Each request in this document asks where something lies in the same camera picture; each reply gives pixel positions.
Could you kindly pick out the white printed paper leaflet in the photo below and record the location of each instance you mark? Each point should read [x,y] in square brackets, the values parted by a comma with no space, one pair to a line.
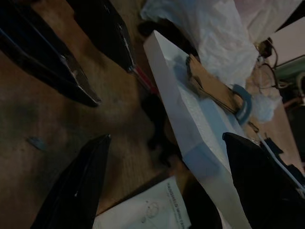
[143,207]

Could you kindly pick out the pale blue plastic bag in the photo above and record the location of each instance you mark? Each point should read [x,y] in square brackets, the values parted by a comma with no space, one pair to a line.
[267,109]

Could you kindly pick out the white plastic bag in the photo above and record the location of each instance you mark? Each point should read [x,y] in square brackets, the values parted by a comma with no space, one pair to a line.
[214,35]

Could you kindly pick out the red thin stick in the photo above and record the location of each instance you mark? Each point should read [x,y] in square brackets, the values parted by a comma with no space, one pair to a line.
[144,80]

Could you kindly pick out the brown cardboard piece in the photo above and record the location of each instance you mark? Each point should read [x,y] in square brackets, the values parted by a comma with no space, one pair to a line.
[209,78]

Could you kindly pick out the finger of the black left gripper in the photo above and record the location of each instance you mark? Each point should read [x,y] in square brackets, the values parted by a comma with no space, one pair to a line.
[104,31]
[35,43]

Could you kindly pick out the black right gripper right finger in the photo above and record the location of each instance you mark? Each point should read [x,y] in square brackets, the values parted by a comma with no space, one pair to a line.
[262,190]

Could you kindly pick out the blue plastic clip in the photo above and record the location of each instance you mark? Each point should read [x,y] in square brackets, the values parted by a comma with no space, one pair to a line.
[246,102]

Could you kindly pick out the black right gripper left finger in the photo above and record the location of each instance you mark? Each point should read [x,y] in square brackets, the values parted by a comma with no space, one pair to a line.
[76,190]

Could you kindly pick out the white foam board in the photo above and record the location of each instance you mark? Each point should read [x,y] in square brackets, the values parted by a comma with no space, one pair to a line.
[181,107]

